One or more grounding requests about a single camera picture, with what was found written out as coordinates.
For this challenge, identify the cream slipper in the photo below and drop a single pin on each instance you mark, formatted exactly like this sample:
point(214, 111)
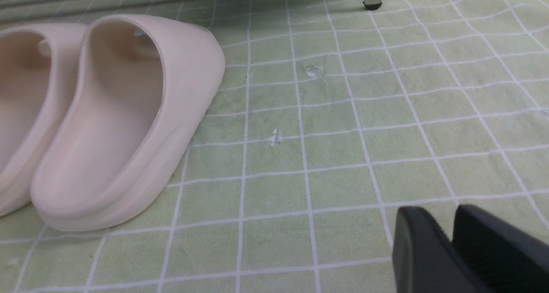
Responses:
point(144, 85)
point(38, 77)

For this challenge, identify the cream right slipper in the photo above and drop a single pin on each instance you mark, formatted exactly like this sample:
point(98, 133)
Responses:
point(144, 85)

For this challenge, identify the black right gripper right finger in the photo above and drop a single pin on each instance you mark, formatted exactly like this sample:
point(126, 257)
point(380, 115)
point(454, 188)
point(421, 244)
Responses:
point(506, 259)

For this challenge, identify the cream left slipper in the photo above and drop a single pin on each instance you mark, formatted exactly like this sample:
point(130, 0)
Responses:
point(38, 77)

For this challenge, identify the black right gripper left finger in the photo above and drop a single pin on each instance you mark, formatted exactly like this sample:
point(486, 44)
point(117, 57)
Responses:
point(424, 259)

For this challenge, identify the green checkered floor mat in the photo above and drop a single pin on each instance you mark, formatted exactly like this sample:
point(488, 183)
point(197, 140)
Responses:
point(328, 119)

